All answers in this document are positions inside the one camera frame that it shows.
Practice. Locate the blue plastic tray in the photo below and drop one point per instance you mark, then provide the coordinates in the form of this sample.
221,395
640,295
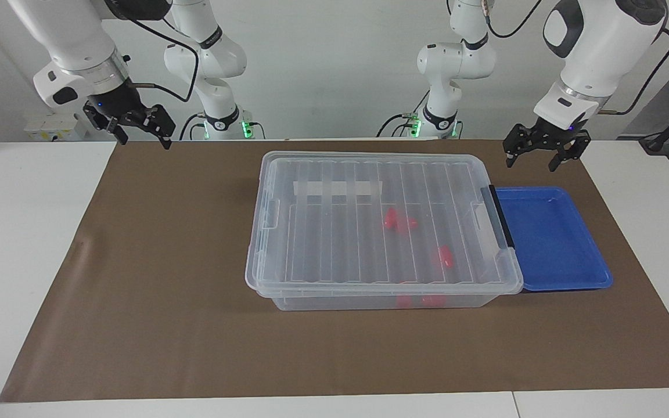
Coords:
555,244

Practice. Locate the white power strip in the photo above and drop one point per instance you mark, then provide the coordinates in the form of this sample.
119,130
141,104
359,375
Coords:
50,128

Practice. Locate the clear plastic ribbed lid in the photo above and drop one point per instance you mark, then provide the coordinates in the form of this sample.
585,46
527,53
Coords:
340,244

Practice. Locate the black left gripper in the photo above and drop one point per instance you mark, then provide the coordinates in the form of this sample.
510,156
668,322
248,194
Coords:
546,134

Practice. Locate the grey black box latch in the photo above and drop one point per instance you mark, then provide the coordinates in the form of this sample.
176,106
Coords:
497,215

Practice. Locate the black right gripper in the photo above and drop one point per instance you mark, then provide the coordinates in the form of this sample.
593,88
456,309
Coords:
119,107

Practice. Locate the clear plastic storage box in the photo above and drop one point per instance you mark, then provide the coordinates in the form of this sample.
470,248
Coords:
340,303

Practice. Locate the brown table mat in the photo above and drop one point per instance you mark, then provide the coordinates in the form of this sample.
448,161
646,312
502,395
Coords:
154,290

